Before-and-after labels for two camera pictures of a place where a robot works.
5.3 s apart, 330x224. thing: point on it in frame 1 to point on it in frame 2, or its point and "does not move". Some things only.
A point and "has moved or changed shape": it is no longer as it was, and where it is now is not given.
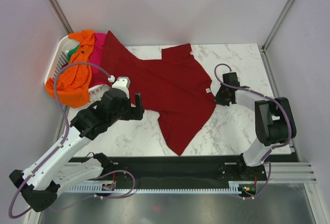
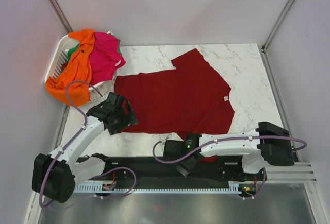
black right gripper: [218, 100] to [182, 169]
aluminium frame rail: [290, 172] does not move
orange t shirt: [73, 82] does not move
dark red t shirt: [177, 88] has moved or changed shape
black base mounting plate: [186, 170] does not move
